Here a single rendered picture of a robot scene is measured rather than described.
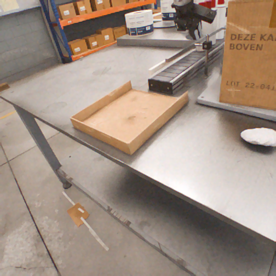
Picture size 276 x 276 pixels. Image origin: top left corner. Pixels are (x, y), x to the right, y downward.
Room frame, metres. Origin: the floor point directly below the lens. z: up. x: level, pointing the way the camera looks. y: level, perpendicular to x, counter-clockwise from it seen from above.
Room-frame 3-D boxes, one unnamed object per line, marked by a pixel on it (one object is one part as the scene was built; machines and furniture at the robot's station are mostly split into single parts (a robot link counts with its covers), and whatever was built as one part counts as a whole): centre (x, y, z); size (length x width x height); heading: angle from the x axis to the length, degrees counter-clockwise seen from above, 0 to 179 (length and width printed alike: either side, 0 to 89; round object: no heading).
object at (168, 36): (1.65, -0.50, 0.86); 0.80 x 0.67 x 0.05; 133
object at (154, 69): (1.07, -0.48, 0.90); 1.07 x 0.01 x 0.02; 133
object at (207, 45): (0.76, -0.31, 0.91); 0.07 x 0.03 x 0.16; 43
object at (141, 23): (1.63, -0.18, 0.95); 0.20 x 0.20 x 0.14
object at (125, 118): (0.56, 0.01, 0.85); 0.30 x 0.26 x 0.04; 133
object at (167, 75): (1.24, -0.72, 0.86); 1.65 x 0.08 x 0.04; 133
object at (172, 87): (1.24, -0.72, 0.85); 1.65 x 0.11 x 0.05; 133
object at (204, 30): (0.93, -0.38, 0.98); 0.05 x 0.05 x 0.20
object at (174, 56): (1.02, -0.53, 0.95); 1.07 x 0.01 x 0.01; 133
